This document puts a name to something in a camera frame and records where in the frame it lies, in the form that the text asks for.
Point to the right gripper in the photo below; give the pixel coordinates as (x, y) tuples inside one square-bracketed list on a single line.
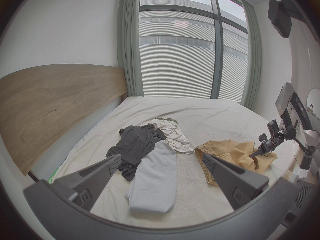
[(266, 147)]

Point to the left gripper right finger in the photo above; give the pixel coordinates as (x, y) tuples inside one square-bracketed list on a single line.
[(232, 181)]

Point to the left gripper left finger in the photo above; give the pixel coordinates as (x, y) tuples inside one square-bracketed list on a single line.
[(100, 174)]

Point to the tan shorts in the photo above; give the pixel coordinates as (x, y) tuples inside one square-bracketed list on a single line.
[(232, 151)]

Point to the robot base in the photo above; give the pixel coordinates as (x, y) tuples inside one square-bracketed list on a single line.
[(303, 191)]

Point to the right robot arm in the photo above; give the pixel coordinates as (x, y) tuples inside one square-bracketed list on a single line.
[(287, 101)]

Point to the black T-shirt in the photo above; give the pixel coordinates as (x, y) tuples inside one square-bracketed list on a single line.
[(135, 144)]

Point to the pale grey garment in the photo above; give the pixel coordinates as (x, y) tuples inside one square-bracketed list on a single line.
[(155, 179)]

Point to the bed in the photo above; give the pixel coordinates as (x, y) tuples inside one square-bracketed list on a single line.
[(212, 116)]

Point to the white garment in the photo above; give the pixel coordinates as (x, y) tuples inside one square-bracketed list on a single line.
[(175, 139)]

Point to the green garment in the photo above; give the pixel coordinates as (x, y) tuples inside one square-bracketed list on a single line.
[(170, 120)]

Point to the grey-green curtain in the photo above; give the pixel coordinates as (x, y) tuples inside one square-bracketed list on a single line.
[(128, 46), (253, 59)]

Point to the window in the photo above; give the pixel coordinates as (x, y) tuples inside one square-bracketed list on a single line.
[(175, 71)]

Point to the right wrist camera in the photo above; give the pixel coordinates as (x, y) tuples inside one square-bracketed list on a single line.
[(262, 137)]

